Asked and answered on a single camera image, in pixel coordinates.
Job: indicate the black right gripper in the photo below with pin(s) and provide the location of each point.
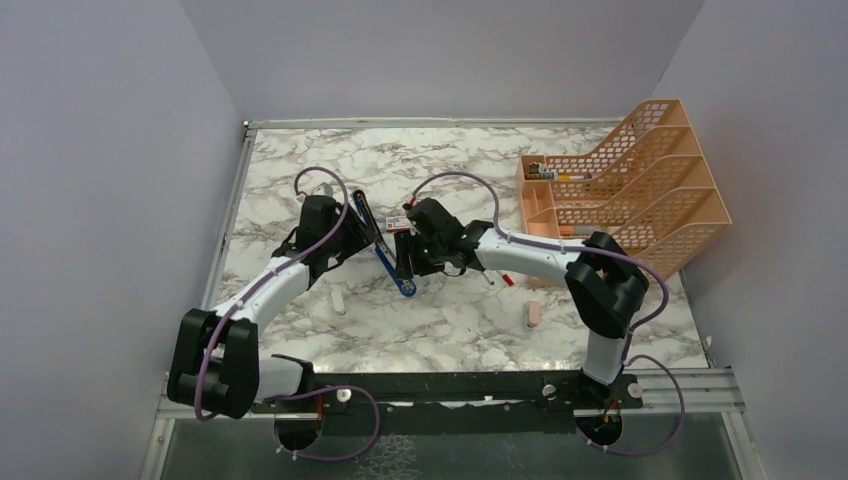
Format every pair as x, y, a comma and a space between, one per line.
404, 243

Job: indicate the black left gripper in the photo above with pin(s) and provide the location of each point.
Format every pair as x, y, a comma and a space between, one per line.
358, 232

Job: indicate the blue stapler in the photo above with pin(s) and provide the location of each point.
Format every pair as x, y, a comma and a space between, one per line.
384, 253

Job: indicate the red white staple box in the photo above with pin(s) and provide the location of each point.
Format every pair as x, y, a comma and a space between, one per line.
397, 223

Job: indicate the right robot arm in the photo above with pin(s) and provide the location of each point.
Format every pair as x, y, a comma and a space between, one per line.
605, 285

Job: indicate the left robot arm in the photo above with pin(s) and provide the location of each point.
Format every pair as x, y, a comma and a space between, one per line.
216, 366

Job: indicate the small pink stapler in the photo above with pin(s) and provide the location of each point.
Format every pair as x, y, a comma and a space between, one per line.
533, 314

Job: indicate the red capped white marker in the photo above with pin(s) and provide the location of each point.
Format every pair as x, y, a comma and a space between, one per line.
506, 278

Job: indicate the black binder clips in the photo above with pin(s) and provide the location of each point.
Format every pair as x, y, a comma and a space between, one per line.
539, 171

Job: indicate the grey eraser in organizer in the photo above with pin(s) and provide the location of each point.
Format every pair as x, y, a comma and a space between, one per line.
578, 230

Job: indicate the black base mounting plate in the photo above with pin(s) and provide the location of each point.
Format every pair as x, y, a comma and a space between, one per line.
549, 402

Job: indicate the peach plastic file organizer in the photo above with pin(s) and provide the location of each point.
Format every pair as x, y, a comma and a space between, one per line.
651, 189

